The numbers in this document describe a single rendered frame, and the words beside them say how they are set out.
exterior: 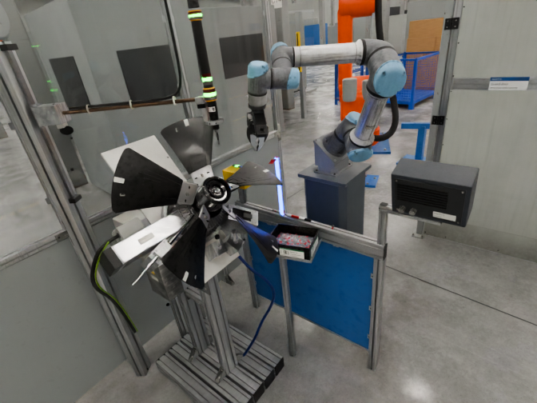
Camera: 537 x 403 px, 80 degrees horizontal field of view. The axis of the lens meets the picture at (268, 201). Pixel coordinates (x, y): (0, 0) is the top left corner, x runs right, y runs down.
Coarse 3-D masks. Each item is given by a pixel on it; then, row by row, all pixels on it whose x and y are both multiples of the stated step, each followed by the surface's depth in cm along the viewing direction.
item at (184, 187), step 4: (184, 184) 120; (188, 184) 120; (192, 184) 121; (196, 184) 122; (184, 188) 120; (188, 188) 121; (192, 188) 122; (196, 188) 122; (180, 192) 120; (184, 192) 121; (188, 192) 122; (192, 192) 122; (196, 192) 123; (180, 196) 121; (184, 196) 122; (188, 196) 122; (192, 196) 123; (180, 200) 122; (184, 200) 122; (188, 200) 123; (192, 200) 124; (188, 204) 124
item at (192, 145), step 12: (192, 120) 134; (168, 132) 133; (180, 132) 133; (192, 132) 132; (204, 132) 133; (180, 144) 132; (192, 144) 131; (204, 144) 131; (180, 156) 131; (192, 156) 130; (204, 156) 129; (192, 168) 129
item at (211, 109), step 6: (192, 0) 101; (192, 6) 102; (198, 6) 103; (210, 102) 116; (216, 102) 117; (210, 108) 117; (216, 108) 117; (210, 114) 118; (216, 114) 118; (210, 120) 120; (216, 126) 120
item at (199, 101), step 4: (196, 100) 116; (200, 100) 116; (196, 104) 116; (200, 104) 116; (204, 104) 116; (200, 108) 117; (204, 108) 117; (204, 112) 118; (208, 112) 119; (204, 116) 118; (208, 116) 119; (204, 120) 119; (208, 120) 119; (216, 120) 119; (220, 120) 118; (224, 120) 121; (208, 124) 118; (212, 124) 118; (216, 124) 118
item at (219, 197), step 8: (216, 176) 124; (208, 184) 122; (216, 184) 123; (224, 184) 125; (200, 192) 120; (208, 192) 120; (216, 192) 122; (224, 192) 123; (200, 200) 122; (208, 200) 119; (216, 200) 120; (224, 200) 122; (192, 208) 126; (200, 208) 127; (208, 208) 123; (216, 208) 123; (216, 216) 131
